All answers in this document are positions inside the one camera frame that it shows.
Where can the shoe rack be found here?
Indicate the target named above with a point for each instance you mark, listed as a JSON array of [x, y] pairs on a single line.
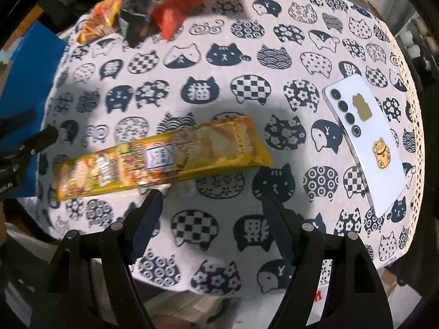
[[418, 51]]

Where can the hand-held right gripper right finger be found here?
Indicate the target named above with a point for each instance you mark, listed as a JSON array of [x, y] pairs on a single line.
[[279, 229]]

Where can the cat print tablecloth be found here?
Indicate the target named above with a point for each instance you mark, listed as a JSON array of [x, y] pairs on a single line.
[[240, 126]]

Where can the red orange snack packet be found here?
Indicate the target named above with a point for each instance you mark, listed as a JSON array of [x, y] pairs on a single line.
[[192, 0]]

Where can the white smartphone with cat sticker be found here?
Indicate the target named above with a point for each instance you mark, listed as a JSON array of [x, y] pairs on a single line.
[[370, 130]]

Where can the black snack packet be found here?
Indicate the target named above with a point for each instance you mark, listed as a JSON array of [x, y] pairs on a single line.
[[137, 17]]

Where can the small orange snack packet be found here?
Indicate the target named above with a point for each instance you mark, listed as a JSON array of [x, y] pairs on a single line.
[[99, 17]]

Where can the blue cardboard box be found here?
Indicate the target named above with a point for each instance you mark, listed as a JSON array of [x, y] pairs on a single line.
[[31, 75]]

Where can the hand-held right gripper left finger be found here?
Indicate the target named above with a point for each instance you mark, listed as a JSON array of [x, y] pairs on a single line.
[[147, 228]]

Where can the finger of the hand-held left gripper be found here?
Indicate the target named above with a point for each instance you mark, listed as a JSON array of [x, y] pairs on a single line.
[[37, 140], [20, 120]]

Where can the long yellow snack packet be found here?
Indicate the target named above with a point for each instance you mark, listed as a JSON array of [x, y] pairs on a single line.
[[164, 157]]

